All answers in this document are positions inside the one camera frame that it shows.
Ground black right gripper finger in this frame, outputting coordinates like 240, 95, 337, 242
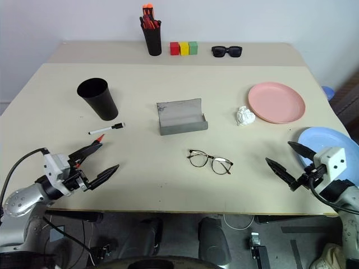
265, 157, 298, 192
287, 141, 318, 163

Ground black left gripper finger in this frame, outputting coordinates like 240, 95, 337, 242
68, 140, 104, 166
89, 164, 120, 192

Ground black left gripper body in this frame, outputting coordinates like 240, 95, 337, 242
63, 156, 94, 193

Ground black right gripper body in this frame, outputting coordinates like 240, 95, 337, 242
290, 164, 328, 193

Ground blue plate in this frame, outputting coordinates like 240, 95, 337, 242
297, 127, 359, 187

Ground white marker with black cap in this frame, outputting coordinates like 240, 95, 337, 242
88, 122, 126, 136

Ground white paper ball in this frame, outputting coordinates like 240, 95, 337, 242
234, 105, 256, 127

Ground tortoiseshell eyeglasses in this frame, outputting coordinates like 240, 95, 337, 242
187, 149, 234, 175

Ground grey glasses case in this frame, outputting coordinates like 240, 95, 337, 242
156, 98, 209, 136

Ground wide black plastic cup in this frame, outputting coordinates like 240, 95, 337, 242
76, 77, 119, 122

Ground pink plate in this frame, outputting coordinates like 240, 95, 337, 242
247, 81, 306, 125

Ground blue round container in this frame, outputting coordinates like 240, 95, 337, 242
321, 85, 335, 101

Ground brown wooden furniture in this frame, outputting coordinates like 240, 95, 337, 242
330, 69, 359, 129

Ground small black floor device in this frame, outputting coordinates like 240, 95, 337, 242
91, 240, 117, 264

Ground dark rounded block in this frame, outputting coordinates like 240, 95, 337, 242
123, 217, 164, 257
197, 217, 232, 266

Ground beige cloth bundle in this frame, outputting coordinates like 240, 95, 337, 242
310, 243, 348, 269

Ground dark curved rim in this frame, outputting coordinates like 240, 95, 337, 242
95, 255, 225, 269

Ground tall black pen holder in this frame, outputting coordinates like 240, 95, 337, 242
141, 24, 163, 57

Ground black sunglasses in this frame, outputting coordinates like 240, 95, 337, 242
211, 45, 243, 58

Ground tall orange capped marker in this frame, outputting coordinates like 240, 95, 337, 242
142, 2, 154, 24

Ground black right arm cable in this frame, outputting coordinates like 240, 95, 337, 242
308, 175, 359, 216

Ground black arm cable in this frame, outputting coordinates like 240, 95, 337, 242
308, 175, 359, 216
0, 147, 50, 225

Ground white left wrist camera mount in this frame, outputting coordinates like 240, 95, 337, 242
42, 152, 74, 197

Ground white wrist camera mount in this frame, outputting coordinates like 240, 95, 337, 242
42, 152, 74, 197
313, 147, 346, 182

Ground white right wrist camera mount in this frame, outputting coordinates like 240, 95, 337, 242
313, 147, 346, 182

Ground black table frame bar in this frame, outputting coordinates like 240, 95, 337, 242
44, 210, 104, 222
254, 214, 340, 225

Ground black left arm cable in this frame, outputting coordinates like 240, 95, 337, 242
0, 147, 50, 225

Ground white floor cable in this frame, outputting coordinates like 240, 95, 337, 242
223, 214, 255, 231

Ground black floor bracket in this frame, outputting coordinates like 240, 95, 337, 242
248, 231, 271, 269

